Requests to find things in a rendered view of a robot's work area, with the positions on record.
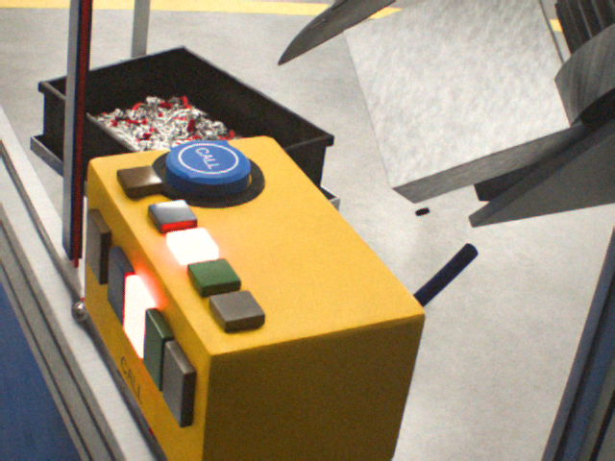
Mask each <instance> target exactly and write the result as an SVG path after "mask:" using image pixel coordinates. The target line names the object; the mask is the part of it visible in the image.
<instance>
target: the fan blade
mask: <svg viewBox="0 0 615 461"><path fill-rule="evenodd" d="M395 1H397V0H335V1H334V2H335V3H334V2H332V3H334V4H333V5H332V6H331V7H330V8H329V9H326V10H325V11H323V12H322V13H320V14H319V15H318V16H316V17H315V18H313V19H311V20H310V21H309V23H308V24H307V25H306V26H305V27H304V28H303V29H302V30H301V31H300V32H299V34H298V35H296V36H295V37H294V38H293V40H292V41H291V42H290V44H289V45H288V46H287V48H286V49H284V51H283V53H282V55H281V57H280V58H279V60H278V64H277V66H280V65H283V63H285V62H288V61H291V60H293V59H295V58H296V57H298V56H300V55H302V54H304V53H305V52H306V51H308V50H310V49H312V48H315V47H317V46H318V45H320V44H322V43H324V42H325V41H327V40H329V39H331V38H332V37H334V36H337V35H338V34H340V33H342V32H344V30H347V29H350V28H351V27H353V26H356V25H357V24H359V23H360V22H362V21H364V20H365V19H367V18H369V17H370V16H372V15H374V14H375V13H377V12H379V11H381V10H382V9H384V8H385V7H387V6H389V5H390V4H392V3H393V2H395ZM332 11H333V12H332ZM330 12H332V14H331V16H330V18H329V19H328V20H327V21H325V22H324V23H322V24H320V25H319V26H317V27H316V28H313V29H312V30H310V31H308V32H307V33H306V30H307V29H308V27H309V26H310V25H311V24H313V23H315V22H317V21H318V20H320V19H321V18H323V17H324V16H326V15H327V14H329V13H330Z"/></svg>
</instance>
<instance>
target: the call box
mask: <svg viewBox="0 0 615 461"><path fill-rule="evenodd" d="M228 142H229V144H230V145H231V146H233V147H235V148H236V149H238V150H239V151H240V152H241V153H243V154H244V155H245V156H246V157H247V159H249V160H250V163H251V173H249V181H248V185H247V187H246V188H245V190H243V191H241V192H239V193H236V194H234V195H231V196H225V197H202V196H195V195H191V194H187V193H184V192H182V191H180V190H178V189H176V188H174V187H173V186H171V185H170V184H169V183H168V182H167V181H166V179H165V163H166V157H167V155H168V154H169V153H170V150H169V149H164V150H156V151H148V152H140V153H130V154H123V155H114V156H108V157H106V158H96V159H94V160H91V161H90V164H89V166H88V169H87V180H86V231H87V212H88V211H89V210H90V209H95V208H97V209H99V211H100V212H101V214H102V215H103V217H104V219H105V220H106V222H107V224H108V226H109V228H110V230H111V246H112V247H114V246H120V247H121V248H122V250H123V252H124V253H125V256H126V257H127V258H128V260H129V262H130V263H131V265H132V266H133V268H134V270H135V276H138V277H139V279H140V280H141V283H142V285H143V286H144V288H145V289H146V291H147V293H148V294H150V296H151V298H152V299H153V301H154V303H155V304H154V306H156V307H157V309H158V310H159V312H160V314H161V316H162V317H163V319H164V321H165V322H166V324H167V325H168V326H169V328H170V330H171V331H172V333H173V335H174V341H178V342H179V344H180V345H181V347H182V349H183V350H184V353H185V354H186V356H187V358H188V359H189V361H190V362H191V364H192V366H193V367H194V370H195V372H196V376H195V380H196V386H195V396H194V406H193V417H192V425H191V426H188V427H184V428H180V427H179V425H178V424H177V422H176V420H175V418H174V415H173V414H172V412H171V410H170V408H169V406H168V405H166V403H165V401H164V399H163V397H162V392H161V391H159V390H158V388H157V386H156V384H155V382H154V381H153V379H152V378H151V376H150V374H149V373H148V371H147V369H146V367H145V365H143V364H142V357H139V356H138V354H137V352H136V350H135V348H134V346H133V344H132V342H131V340H130V339H129V337H128V335H127V333H126V331H125V327H123V326H122V324H121V323H120V321H119V319H118V317H117V315H116V314H115V312H114V310H113V308H112V307H111V306H110V304H109V302H108V300H107V298H108V285H107V284H102V285H101V284H99V283H98V281H97V280H96V278H95V276H94V275H93V273H92V272H91V270H90V268H89V266H88V265H87V263H86V246H85V280H84V285H85V306H86V309H87V311H88V313H89V315H90V317H91V319H92V320H93V322H94V324H95V326H96V327H97V329H98V331H99V333H100V335H101V336H102V338H103V340H104V343H105V345H106V347H107V349H108V351H109V353H110V354H111V357H112V359H113V361H114V363H115V365H116V366H117V367H118V369H119V371H120V372H121V374H122V376H123V377H124V379H125V381H126V383H127V385H128V386H129V388H130V391H131V393H132V395H133V397H134V399H135V402H136V403H137V405H138V407H139V409H140V411H141V412H142V413H143V415H144V417H145V419H146V420H147V422H148V424H149V426H150V427H151V429H152V431H153V433H154V434H155V436H156V438H157V440H158V442H159V444H160V447H161V448H162V450H164V452H165V454H166V456H167V458H168V460H169V461H391V460H392V459H393V457H394V452H395V450H396V448H397V444H398V439H399V435H400V430H401V425H402V421H403V416H404V412H405V408H406V402H407V399H408V395H409V390H410V385H411V381H412V377H413V372H414V367H415V363H416V357H417V352H418V350H419V349H420V344H421V339H422V335H423V330H424V324H425V321H426V316H425V311H424V308H423V307H422V305H420V304H419V303H418V302H417V301H416V300H415V299H414V297H413V296H412V294H411V293H410V292H409V291H408V290H407V289H406V287H405V286H404V285H403V284H402V283H401V282H399V281H398V279H397V278H396V277H395V276H394V275H393V274H392V273H391V272H390V270H389V268H388V267H387V266H386V265H385V264H384V263H383V262H382V260H381V259H380V258H379V257H378V256H377V255H376V254H374V252H373V251H372V250H371V249H370V248H369V246H368V245H367V244H366V242H365V241H364V240H363V239H362V238H361V237H360V236H359V235H358V233H357V232H356V231H355V230H354V229H352V228H351V226H350V224H349V223H348V222H347V221H346V220H345V219H344V218H343V217H342V215H341V214H340V213H339V212H338V211H337V210H336V209H335V208H334V205H332V204H331V203H330V202H329V201H328V200H327V198H326V197H325V196H324V195H323V194H322V193H321V192H320V191H319V189H318V188H317V187H316V185H315V184H314V183H313V182H311V181H310V179H309V178H308V177H307V176H306V175H305V174H304V173H303V171H302V170H301V169H300V168H299V167H298V166H297V165H296V163H295V161H294V160H293V159H291V158H290V157H289V156H288V155H287V154H286V152H285V151H284V150H283V149H282V148H281V147H280V146H279V144H278V143H277V142H276V141H275V140H274V138H272V137H270V136H256V138H247V139H238V140H231V141H228ZM144 165H152V166H153V167H154V169H155V170H156V172H157V174H158V175H159V177H160V179H161V180H162V181H163V191H162V192H161V193H155V194H148V195H141V196H134V197H133V198H128V197H127V195H126V193H125V192H124V190H123V189H122V187H121V186H120V184H119V183H118V181H117V180H116V171H117V170H121V169H129V168H136V167H137V166H144ZM176 200H185V201H186V204H187V205H188V206H189V208H190V209H191V211H192V212H193V213H194V215H195V216H196V217H197V229H205V230H206V231H207V232H208V234H209V236H210V237H211V238H212V240H213V241H214V243H215V244H216V245H217V247H218V250H219V252H218V257H217V258H226V259H227V261H229V262H230V263H231V265H232V266H233V268H234V270H235V272H236V273H237V275H238V276H239V277H240V279H241V287H240V289H239V290H237V292H241V290H243V291H250V292H251V294H252V295H253V296H254V298H255V299H256V301H257V302H258V304H259V305H260V306H261V308H262V309H263V311H264V313H265V322H264V324H263V325H261V326H256V327H251V328H241V329H236V330H231V331H225V330H224V329H223V328H222V327H221V325H220V324H218V322H217V321H216V318H215V317H214V315H213V314H212V312H211V311H210V309H209V298H210V297H213V296H209V297H201V294H200V293H199V291H198V290H197V289H196V288H195V287H194V285H193V284H192V282H191V281H190V279H189V278H188V276H187V274H186V267H187V264H188V263H187V264H180V262H179V261H178V259H177V258H176V257H175V256H174V254H173V253H172V251H171V249H170V247H169V246H168V244H167V234H160V233H159V232H158V230H157V229H156V227H155V225H154V223H153V222H152V220H151V219H150V217H149V216H148V214H147V213H148V206H149V205H153V204H160V203H168V202H169V201H176ZM217 258H216V259H217Z"/></svg>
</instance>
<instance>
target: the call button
mask: <svg viewBox="0 0 615 461"><path fill-rule="evenodd" d="M168 149H169V150H170V153H169V154H168V155H167V157H166V163H165V179H166V181H167V182H168V183H169V184H170V185H171V186H173V187H174V188H176V189H178V190H180V191H182V192H184V193H187V194H191V195H195V196H202V197H225V196H231V195H234V194H236V193H239V192H241V191H243V190H245V188H246V187H247V185H248V181H249V173H251V163H250V160H249V159H247V157H246V156H245V155H244V154H243V153H241V152H240V151H239V150H238V149H236V148H235V147H233V146H231V145H230V144H229V142H228V141H227V140H218V141H208V140H197V141H190V142H186V143H183V144H180V145H177V146H170V147H168Z"/></svg>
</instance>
